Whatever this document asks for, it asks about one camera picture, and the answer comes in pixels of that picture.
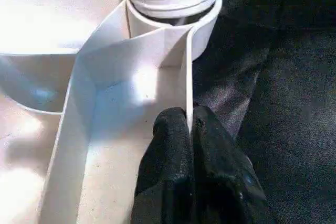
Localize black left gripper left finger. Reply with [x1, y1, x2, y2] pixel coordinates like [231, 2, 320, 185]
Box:
[133, 106, 194, 224]

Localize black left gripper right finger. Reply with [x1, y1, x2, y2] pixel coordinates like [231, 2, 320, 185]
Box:
[190, 105, 271, 224]

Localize white plastic table top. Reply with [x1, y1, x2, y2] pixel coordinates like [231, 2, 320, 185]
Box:
[0, 0, 224, 224]

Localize black plastic mat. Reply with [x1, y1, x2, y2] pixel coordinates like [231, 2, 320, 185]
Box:
[188, 0, 336, 224]

